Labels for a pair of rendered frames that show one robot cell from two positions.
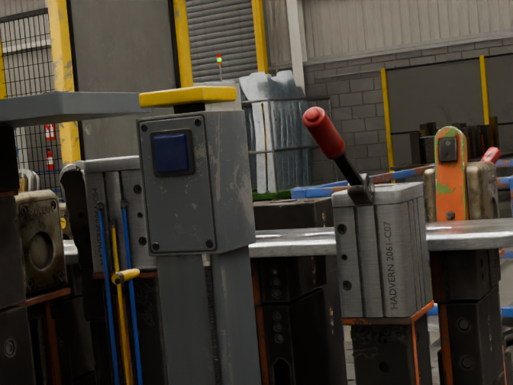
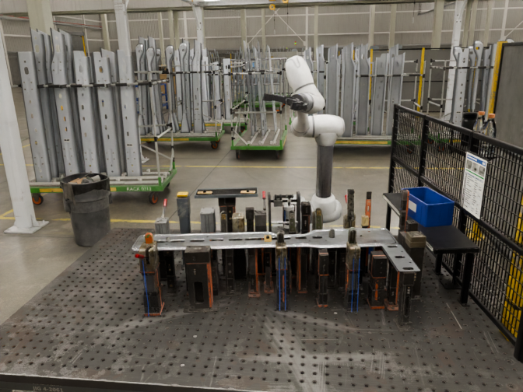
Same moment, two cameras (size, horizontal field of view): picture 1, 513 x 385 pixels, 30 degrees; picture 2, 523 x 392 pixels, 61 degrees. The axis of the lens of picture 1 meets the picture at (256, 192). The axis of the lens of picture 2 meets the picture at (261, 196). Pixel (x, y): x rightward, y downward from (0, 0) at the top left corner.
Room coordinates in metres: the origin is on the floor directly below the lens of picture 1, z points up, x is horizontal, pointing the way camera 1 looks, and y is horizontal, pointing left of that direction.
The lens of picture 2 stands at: (3.25, -0.61, 1.94)
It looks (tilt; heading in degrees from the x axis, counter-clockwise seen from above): 18 degrees down; 155
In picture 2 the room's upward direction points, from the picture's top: 1 degrees counter-clockwise
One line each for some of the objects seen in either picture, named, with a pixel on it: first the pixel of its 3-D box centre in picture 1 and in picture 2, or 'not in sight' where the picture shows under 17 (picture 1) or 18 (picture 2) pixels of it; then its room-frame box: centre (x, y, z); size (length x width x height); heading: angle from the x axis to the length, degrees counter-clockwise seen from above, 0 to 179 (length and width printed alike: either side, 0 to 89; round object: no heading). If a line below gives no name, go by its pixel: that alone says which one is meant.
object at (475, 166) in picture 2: not in sight; (474, 184); (1.81, 1.24, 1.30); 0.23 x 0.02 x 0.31; 155
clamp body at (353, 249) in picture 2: not in sight; (351, 276); (1.65, 0.64, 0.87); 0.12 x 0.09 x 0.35; 155
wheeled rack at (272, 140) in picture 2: not in sight; (261, 107); (-5.06, 3.37, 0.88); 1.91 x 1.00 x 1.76; 148
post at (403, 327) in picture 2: not in sight; (405, 298); (1.90, 0.76, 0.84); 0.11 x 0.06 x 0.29; 155
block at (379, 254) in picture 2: not in sight; (377, 279); (1.69, 0.76, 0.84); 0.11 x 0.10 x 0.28; 155
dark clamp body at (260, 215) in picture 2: not in sight; (261, 243); (1.10, 0.41, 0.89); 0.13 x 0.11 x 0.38; 155
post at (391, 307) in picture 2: not in sight; (393, 279); (1.74, 0.83, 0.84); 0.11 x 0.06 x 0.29; 155
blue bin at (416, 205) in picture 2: not in sight; (425, 205); (1.51, 1.25, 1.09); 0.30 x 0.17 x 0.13; 164
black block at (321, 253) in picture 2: not in sight; (323, 278); (1.56, 0.53, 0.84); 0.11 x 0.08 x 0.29; 155
